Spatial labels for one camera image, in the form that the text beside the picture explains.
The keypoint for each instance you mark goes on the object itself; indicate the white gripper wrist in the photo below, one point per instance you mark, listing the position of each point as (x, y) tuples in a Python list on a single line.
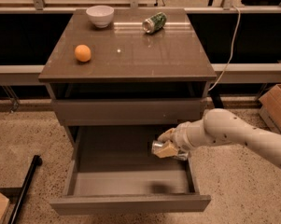
[(181, 138)]

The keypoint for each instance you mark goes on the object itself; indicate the crushed silver redbull can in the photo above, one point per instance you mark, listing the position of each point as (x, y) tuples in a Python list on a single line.
[(168, 150)]

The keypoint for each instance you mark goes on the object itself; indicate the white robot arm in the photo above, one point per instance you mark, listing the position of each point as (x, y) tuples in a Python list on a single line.
[(218, 127)]

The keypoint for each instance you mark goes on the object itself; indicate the open grey middle drawer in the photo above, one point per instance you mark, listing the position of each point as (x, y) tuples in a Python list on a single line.
[(113, 171)]

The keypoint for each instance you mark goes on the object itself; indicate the closed grey top drawer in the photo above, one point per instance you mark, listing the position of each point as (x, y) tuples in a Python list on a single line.
[(127, 112)]

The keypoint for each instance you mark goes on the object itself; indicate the green soda can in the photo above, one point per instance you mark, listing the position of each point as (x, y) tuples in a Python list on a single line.
[(154, 23)]

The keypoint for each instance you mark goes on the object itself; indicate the grey cabinet with glossy top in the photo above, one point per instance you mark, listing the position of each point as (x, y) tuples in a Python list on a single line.
[(126, 63)]

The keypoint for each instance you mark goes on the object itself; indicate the cardboard box at right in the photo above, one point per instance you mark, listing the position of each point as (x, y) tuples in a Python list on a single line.
[(271, 108)]

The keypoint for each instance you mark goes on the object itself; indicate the orange fruit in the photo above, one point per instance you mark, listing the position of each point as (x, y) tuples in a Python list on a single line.
[(82, 53)]

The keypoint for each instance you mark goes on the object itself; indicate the black metal pole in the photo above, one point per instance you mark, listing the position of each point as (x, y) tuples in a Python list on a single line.
[(36, 161)]

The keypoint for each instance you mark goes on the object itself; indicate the white ceramic bowl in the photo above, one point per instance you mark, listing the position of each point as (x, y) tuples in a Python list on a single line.
[(100, 16)]

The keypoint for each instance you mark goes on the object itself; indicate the grey horizontal rail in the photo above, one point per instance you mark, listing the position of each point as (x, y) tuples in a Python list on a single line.
[(235, 73)]

